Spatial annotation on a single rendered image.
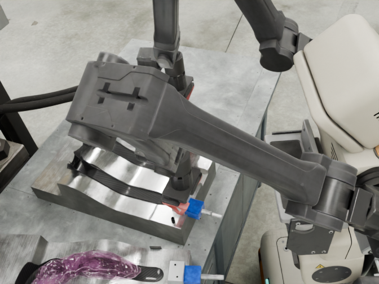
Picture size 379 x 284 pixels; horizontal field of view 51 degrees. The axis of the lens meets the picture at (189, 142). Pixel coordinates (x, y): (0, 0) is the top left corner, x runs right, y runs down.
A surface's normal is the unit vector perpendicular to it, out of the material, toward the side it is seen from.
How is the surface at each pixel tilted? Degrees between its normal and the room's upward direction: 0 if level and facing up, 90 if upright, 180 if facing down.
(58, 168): 0
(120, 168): 26
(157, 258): 0
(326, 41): 42
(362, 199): 52
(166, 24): 111
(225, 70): 0
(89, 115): 32
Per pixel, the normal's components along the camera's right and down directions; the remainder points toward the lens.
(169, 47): -0.17, 0.92
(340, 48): -0.74, -0.45
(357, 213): 0.42, 0.00
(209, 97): -0.09, -0.68
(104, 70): -0.49, -0.30
